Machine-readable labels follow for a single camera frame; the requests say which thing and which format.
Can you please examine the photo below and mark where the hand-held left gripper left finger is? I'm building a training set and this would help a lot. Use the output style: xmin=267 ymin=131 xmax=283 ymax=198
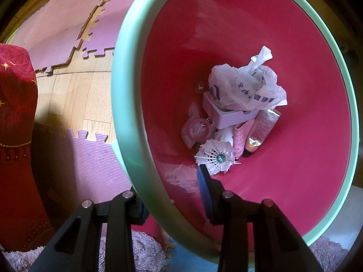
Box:
xmin=28 ymin=187 xmax=149 ymax=272

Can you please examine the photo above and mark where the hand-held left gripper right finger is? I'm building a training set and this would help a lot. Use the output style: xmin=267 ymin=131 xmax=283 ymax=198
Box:
xmin=196 ymin=164 xmax=324 ymax=272

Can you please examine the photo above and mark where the white shuttlecock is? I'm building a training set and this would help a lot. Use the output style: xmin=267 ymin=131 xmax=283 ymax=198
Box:
xmin=194 ymin=139 xmax=241 ymax=176

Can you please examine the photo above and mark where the pink patterned packet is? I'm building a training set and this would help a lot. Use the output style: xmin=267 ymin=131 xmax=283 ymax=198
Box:
xmin=233 ymin=119 xmax=255 ymax=159

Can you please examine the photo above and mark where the translucent wrapper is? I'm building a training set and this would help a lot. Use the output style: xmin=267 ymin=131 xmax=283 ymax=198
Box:
xmin=181 ymin=116 xmax=214 ymax=148

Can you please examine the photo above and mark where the white plastic bag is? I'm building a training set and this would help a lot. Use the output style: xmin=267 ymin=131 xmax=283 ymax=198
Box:
xmin=208 ymin=45 xmax=287 ymax=111

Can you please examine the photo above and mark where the red bin with green rim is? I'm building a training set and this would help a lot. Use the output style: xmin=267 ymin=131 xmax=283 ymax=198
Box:
xmin=111 ymin=0 xmax=357 ymax=264

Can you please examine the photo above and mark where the wooden corner shelf unit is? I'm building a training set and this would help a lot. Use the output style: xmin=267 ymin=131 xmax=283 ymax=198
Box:
xmin=289 ymin=0 xmax=363 ymax=43

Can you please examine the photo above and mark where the pink fluffy blanket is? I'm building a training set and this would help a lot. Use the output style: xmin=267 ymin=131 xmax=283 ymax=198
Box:
xmin=3 ymin=229 xmax=168 ymax=272

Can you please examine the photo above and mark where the foam mat with red figure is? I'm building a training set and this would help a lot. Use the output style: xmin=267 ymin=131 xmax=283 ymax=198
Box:
xmin=32 ymin=123 xmax=168 ymax=244

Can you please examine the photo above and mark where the blue foam floor mat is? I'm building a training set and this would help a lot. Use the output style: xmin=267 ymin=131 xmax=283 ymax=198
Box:
xmin=164 ymin=241 xmax=222 ymax=272

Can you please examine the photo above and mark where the red starred blanket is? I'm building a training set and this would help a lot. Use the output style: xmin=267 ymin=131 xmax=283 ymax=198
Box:
xmin=0 ymin=43 xmax=56 ymax=252

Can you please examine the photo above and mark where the purple foam floor mat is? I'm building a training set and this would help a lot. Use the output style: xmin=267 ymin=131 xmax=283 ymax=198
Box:
xmin=81 ymin=0 xmax=159 ymax=60

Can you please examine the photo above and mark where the pink foam floor mat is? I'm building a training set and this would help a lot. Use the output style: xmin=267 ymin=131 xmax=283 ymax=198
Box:
xmin=11 ymin=0 xmax=120 ymax=75

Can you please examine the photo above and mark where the black knobbed object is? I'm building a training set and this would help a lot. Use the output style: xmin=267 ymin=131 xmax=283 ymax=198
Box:
xmin=339 ymin=41 xmax=358 ymax=68

